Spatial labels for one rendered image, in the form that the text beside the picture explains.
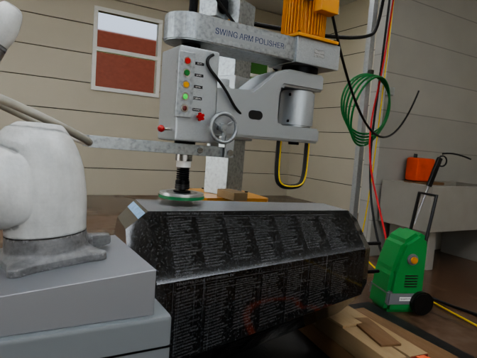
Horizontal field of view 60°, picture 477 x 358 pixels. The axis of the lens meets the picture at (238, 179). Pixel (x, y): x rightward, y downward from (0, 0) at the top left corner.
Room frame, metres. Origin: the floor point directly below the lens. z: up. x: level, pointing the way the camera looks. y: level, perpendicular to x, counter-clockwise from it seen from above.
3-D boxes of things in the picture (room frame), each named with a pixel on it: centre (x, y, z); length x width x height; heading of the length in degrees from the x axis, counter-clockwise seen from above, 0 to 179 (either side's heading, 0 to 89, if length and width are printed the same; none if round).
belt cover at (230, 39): (2.18, -0.03, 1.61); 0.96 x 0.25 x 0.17; 122
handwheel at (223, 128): (1.96, 0.10, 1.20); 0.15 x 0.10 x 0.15; 122
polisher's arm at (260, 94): (2.19, -0.07, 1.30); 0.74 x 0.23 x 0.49; 122
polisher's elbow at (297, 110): (2.34, -0.29, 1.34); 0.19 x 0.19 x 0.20
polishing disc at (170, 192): (2.00, 0.27, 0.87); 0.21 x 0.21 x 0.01
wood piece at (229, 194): (2.61, 0.03, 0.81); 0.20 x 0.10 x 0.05; 34
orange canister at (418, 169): (4.70, -2.06, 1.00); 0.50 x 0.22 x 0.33; 120
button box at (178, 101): (1.86, 0.27, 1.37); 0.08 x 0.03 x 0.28; 122
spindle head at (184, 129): (2.04, 0.20, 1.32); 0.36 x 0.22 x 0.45; 122
